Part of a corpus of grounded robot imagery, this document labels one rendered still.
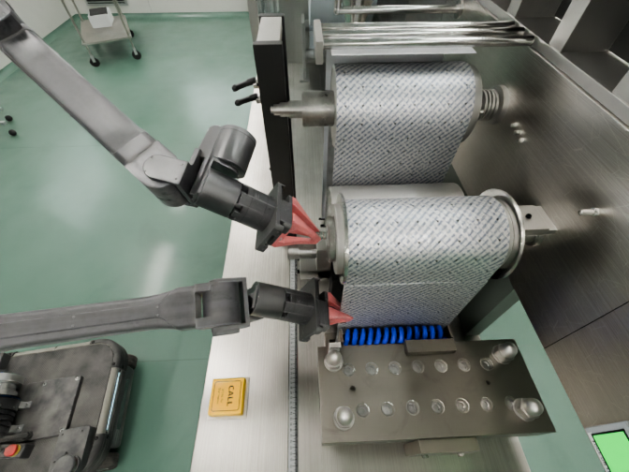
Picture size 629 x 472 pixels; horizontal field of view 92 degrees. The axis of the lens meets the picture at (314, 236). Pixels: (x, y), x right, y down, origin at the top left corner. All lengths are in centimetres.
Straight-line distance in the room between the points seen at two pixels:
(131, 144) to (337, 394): 52
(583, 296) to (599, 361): 8
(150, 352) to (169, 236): 79
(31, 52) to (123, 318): 43
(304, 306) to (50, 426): 135
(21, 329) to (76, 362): 123
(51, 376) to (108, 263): 79
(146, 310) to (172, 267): 164
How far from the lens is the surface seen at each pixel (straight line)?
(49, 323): 56
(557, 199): 59
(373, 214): 45
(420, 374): 66
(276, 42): 61
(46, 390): 179
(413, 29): 64
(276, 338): 79
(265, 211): 45
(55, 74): 64
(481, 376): 70
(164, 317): 50
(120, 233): 250
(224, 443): 77
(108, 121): 55
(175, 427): 177
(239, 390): 75
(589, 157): 56
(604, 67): 63
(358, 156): 61
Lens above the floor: 164
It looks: 52 degrees down
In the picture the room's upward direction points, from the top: straight up
